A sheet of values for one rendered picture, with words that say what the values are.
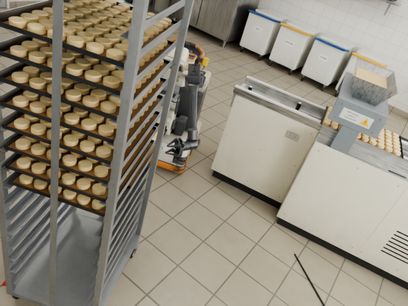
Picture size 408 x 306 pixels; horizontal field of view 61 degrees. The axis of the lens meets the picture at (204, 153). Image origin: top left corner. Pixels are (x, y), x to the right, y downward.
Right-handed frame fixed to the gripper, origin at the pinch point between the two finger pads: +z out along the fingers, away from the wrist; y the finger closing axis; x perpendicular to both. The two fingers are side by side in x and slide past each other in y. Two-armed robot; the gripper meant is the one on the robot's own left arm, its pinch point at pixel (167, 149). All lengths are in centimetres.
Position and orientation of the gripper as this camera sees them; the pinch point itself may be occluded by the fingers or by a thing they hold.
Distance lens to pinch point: 204.4
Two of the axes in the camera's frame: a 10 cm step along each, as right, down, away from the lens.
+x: -5.1, -6.4, 5.8
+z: -8.3, 1.7, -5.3
